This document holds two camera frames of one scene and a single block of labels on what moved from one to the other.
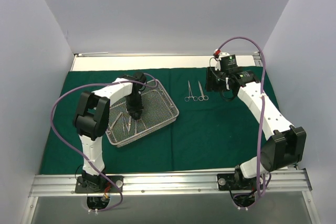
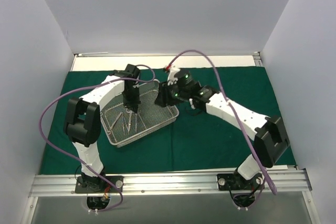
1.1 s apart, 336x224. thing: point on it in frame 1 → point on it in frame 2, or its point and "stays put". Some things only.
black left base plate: x=98 y=184 stays put
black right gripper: x=210 y=80 → x=163 y=95
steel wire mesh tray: x=159 y=110 stays put
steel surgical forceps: x=128 y=125 stays put
